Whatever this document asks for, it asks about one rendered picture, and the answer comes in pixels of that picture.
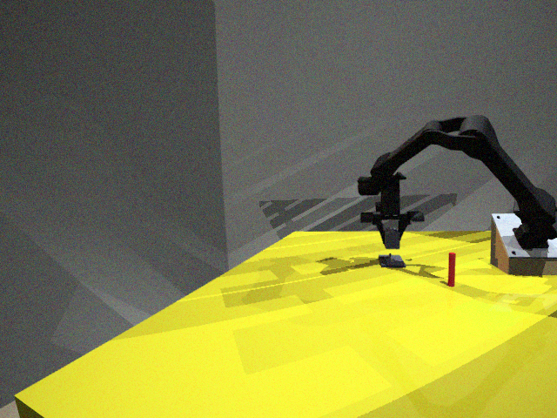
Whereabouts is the dark red peg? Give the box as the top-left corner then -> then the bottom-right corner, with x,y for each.
448,253 -> 456,287

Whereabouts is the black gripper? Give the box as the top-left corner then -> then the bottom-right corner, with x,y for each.
360,194 -> 424,244

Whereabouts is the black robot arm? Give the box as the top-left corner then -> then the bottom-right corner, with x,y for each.
358,115 -> 557,249

